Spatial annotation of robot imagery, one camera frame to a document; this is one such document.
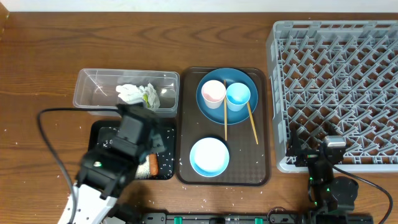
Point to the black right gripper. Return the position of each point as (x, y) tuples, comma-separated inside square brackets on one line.
[(295, 150)]

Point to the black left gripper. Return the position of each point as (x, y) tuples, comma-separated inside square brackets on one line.
[(152, 126)]

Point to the orange carrot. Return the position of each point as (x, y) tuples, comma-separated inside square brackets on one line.
[(153, 164)]

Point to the pile of white rice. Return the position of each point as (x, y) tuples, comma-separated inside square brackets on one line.
[(143, 171)]

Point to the white tissue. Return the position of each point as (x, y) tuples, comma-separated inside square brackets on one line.
[(131, 94)]

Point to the wooden chopstick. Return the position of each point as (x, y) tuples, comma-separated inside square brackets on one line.
[(225, 114), (252, 122)]

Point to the light blue rice bowl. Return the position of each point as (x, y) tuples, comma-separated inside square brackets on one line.
[(209, 157)]

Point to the green food wrapper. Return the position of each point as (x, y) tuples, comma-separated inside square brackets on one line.
[(150, 96)]

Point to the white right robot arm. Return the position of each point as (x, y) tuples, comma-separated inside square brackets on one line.
[(333, 196)]

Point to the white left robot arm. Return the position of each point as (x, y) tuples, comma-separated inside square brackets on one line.
[(105, 172)]

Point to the clear plastic waste bin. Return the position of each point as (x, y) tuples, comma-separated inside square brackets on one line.
[(96, 88)]

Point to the grey plastic dishwasher rack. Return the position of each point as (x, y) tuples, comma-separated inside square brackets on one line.
[(340, 75)]

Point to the black plastic tray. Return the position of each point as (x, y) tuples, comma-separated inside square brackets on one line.
[(169, 143)]

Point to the brown serving tray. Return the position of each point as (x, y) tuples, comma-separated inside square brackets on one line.
[(249, 163)]

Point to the light blue plastic cup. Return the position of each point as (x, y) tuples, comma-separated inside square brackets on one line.
[(237, 95)]

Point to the pink plastic cup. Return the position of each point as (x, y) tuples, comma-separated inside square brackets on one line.
[(213, 93)]

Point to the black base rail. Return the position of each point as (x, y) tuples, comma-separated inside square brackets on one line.
[(272, 218)]

